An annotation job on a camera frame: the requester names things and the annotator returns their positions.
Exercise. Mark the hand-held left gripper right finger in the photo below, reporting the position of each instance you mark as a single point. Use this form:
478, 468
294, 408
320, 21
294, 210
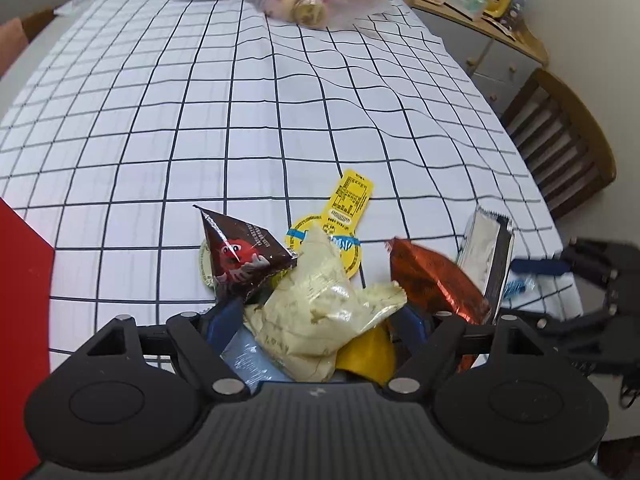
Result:
411, 326

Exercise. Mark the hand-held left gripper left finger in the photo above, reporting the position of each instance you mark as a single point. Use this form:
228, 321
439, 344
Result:
222, 322

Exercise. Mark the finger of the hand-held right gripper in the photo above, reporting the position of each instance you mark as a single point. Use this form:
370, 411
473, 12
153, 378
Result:
542, 266
575, 330

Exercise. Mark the small blue candy wrapper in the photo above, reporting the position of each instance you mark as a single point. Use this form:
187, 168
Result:
517, 287

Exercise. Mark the light blue snack packet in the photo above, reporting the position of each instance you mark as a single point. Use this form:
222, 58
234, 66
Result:
250, 360

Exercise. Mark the orange foil snack packet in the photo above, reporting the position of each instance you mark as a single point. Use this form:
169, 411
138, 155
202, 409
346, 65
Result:
430, 280

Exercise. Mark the yellow snack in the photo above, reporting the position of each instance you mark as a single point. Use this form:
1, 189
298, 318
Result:
365, 355

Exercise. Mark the green white round packet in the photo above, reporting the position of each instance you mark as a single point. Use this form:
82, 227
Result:
206, 266

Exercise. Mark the silver snack packet black edge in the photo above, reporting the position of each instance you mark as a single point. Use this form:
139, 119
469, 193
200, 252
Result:
482, 250

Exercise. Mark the brown triangular candy packet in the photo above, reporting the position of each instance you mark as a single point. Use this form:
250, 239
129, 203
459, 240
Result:
235, 255

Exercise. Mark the cream crinkled snack packet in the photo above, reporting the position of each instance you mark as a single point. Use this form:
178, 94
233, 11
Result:
310, 300

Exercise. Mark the yellow round long-tab packet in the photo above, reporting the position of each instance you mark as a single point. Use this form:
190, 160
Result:
350, 195

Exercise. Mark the red box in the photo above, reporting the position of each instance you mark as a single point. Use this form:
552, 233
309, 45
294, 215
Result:
22, 310

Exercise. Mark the wooden slatted chair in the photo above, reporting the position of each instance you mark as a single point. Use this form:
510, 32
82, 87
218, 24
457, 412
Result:
595, 135

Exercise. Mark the grey wooden-top cabinet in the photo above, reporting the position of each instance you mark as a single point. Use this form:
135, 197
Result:
500, 55

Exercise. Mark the pink chair cushion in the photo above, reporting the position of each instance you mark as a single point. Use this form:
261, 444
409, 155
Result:
10, 45

